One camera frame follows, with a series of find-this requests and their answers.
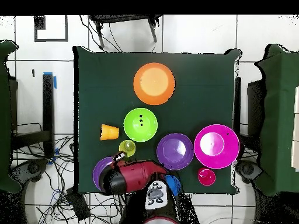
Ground yellow cup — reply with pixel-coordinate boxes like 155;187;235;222
119;139;137;158

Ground large orange bowl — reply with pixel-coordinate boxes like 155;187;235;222
133;62;176;106

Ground purple bowl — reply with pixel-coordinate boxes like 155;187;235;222
156;132;194;171
92;156;115;191

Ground green bowl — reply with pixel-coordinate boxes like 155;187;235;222
123;107;158;142

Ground orange cup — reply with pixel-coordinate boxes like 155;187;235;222
100;124;120;141

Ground dark green table cloth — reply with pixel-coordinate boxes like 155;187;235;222
72;45;241;195

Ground blue bowl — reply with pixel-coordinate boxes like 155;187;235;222
164;174;182;197

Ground red cup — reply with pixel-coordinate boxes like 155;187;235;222
197;167;217;187

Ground large pink bowl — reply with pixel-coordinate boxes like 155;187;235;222
193;124;241;170

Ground blue tape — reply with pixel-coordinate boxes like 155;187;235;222
43;71;57;89

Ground black stand foot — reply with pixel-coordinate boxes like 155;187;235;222
235;159;263;184
9;158;48;187

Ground black power strip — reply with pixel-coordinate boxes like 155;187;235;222
65;188;91;221

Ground black chair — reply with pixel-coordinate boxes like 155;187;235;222
88;15;164;51

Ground green cloth side table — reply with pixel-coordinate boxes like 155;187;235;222
0;40;23;194
253;43;299;197

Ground white boxes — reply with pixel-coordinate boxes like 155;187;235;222
290;85;299;173

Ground tangle of floor cables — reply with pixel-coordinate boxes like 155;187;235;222
11;122;124;224

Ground black table frame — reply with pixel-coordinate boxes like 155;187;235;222
8;72;55;159
234;76;266;141

